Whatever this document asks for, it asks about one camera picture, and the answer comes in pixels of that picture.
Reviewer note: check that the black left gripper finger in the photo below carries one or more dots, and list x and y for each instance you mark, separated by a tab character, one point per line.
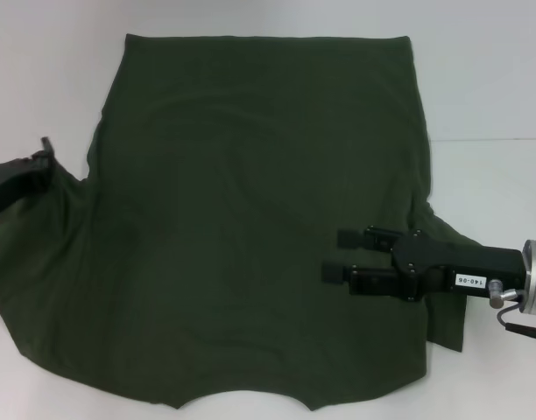
38	175
47	157

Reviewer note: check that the dark green shirt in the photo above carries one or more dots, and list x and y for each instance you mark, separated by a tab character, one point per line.
250	197

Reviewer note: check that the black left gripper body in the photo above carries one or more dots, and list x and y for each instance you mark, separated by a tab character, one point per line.
7	184

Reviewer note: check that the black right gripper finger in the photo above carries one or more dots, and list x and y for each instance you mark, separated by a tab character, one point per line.
373	238
373	283

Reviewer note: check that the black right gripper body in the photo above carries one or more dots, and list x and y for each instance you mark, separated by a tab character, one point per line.
469	271

